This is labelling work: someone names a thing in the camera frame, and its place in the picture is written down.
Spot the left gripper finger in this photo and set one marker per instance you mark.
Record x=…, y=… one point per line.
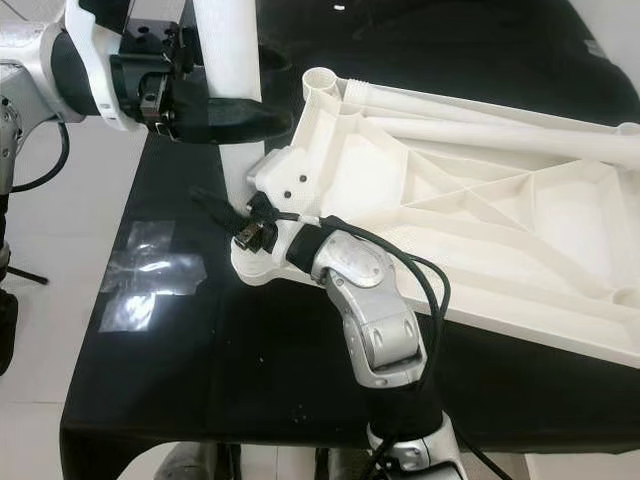
x=240, y=118

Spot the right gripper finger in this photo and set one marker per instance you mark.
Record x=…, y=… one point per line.
x=217, y=212

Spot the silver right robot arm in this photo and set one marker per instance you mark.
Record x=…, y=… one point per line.
x=370, y=310

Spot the clear tape strip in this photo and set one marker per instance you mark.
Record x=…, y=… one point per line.
x=185, y=275
x=140, y=238
x=597, y=48

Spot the black tablecloth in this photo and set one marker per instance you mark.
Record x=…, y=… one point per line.
x=260, y=400

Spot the black folding chair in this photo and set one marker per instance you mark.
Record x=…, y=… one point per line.
x=28, y=274

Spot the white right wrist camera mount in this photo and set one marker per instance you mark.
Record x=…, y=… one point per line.
x=290, y=180

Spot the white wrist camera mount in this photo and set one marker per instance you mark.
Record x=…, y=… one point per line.
x=85, y=60
x=290, y=180

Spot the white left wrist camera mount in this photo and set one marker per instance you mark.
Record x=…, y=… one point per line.
x=85, y=60

